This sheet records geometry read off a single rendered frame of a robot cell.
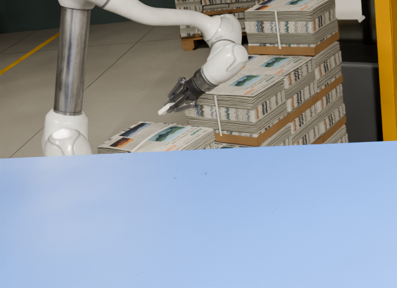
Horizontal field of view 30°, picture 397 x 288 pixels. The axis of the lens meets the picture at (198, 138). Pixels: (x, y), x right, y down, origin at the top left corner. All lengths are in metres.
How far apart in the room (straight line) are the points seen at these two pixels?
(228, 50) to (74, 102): 0.57
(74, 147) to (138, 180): 1.63
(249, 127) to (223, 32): 0.72
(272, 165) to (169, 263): 0.21
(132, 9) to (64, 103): 0.44
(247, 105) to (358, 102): 1.33
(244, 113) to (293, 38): 0.61
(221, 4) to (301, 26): 4.46
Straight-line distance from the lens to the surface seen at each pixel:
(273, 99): 3.35
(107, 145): 2.91
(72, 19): 2.58
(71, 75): 2.61
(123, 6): 2.44
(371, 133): 4.46
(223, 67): 2.54
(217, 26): 2.64
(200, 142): 2.85
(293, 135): 3.52
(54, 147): 2.48
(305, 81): 3.58
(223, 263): 0.66
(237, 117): 3.26
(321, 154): 0.85
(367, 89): 4.37
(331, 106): 3.87
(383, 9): 4.04
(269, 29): 3.73
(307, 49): 3.66
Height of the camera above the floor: 2.09
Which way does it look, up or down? 21 degrees down
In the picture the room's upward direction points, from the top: 9 degrees counter-clockwise
